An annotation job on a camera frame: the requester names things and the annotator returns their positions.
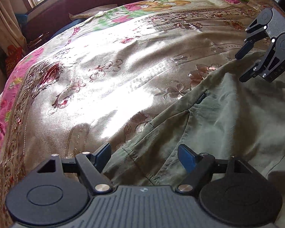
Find beige pillow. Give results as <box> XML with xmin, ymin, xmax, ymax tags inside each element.
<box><xmin>69</xmin><ymin>4</ymin><xmax>118</xmax><ymax>21</ymax></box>

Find olive green pants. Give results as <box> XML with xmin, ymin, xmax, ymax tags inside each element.
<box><xmin>104</xmin><ymin>40</ymin><xmax>285</xmax><ymax>227</ymax></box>

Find maroon padded headboard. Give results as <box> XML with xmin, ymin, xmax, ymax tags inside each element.
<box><xmin>22</xmin><ymin>0</ymin><xmax>143</xmax><ymax>42</ymax></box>

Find beige curtain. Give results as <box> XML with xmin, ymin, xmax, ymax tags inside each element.
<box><xmin>0</xmin><ymin>0</ymin><xmax>27</xmax><ymax>56</ymax></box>

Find floral satin bedspread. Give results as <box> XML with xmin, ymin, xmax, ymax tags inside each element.
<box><xmin>0</xmin><ymin>0</ymin><xmax>273</xmax><ymax>227</ymax></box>

